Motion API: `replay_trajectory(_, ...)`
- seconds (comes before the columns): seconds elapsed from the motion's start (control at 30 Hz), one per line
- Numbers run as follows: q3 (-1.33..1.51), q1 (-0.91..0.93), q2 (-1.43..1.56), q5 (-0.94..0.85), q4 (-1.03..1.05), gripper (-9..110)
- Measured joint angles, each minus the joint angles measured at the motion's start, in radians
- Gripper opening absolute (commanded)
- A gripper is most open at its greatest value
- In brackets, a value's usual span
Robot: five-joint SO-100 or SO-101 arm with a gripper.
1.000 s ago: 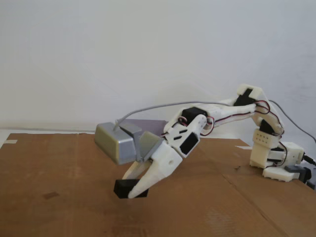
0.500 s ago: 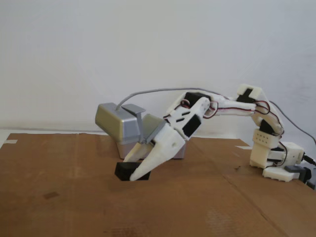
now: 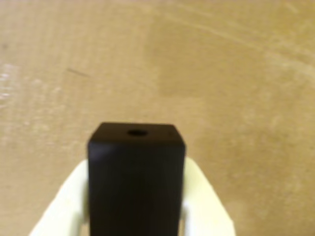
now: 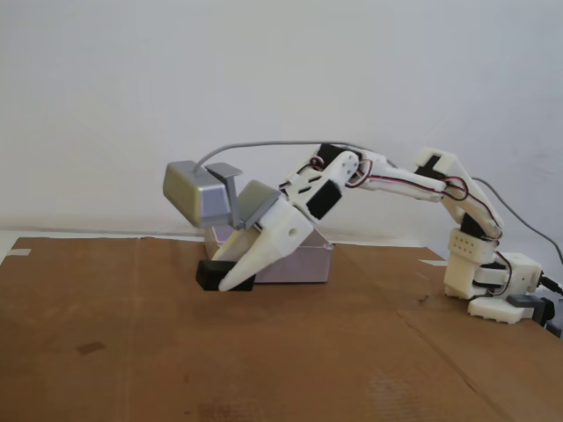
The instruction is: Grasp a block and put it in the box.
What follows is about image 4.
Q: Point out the grey table clamp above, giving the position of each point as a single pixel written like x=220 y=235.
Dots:
x=528 y=303

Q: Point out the pale lilac plastic box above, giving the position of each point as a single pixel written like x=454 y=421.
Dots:
x=308 y=264

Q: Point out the white tape piece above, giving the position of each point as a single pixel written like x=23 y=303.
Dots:
x=19 y=252

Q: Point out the black rectangular block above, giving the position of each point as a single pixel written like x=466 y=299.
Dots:
x=209 y=274

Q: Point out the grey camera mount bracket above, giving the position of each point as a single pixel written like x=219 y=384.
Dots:
x=257 y=198

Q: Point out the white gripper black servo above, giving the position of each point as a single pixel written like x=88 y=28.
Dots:
x=285 y=234

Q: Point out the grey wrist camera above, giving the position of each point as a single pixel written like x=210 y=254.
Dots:
x=193 y=193

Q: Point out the brown cardboard sheet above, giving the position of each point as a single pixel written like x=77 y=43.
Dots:
x=176 y=351

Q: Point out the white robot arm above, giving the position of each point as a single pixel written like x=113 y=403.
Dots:
x=404 y=180

